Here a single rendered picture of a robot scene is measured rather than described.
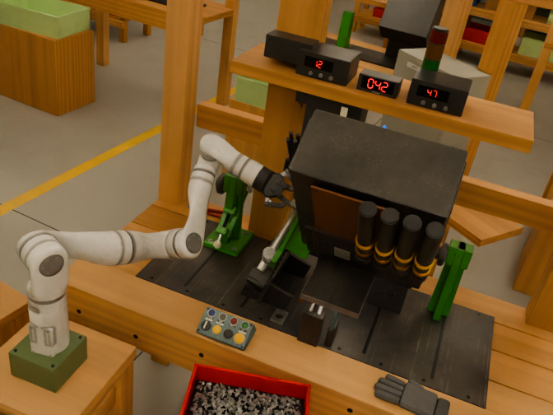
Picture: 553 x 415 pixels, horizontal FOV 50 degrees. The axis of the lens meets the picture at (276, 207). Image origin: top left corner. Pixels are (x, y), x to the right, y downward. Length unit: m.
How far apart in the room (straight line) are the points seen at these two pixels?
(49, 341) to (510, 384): 1.29
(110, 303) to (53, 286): 0.37
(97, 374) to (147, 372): 1.16
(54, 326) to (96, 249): 0.21
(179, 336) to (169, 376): 1.08
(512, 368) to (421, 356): 0.29
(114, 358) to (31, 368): 0.22
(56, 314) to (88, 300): 0.34
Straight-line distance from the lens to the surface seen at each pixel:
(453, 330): 1.99
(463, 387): 1.82
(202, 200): 1.75
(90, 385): 1.69
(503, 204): 2.05
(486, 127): 1.74
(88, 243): 1.56
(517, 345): 2.08
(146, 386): 2.81
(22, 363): 1.68
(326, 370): 1.71
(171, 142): 2.22
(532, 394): 1.94
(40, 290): 1.51
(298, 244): 1.72
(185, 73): 2.09
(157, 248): 1.71
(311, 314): 1.70
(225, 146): 1.81
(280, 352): 1.73
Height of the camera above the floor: 2.11
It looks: 31 degrees down
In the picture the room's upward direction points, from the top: 9 degrees clockwise
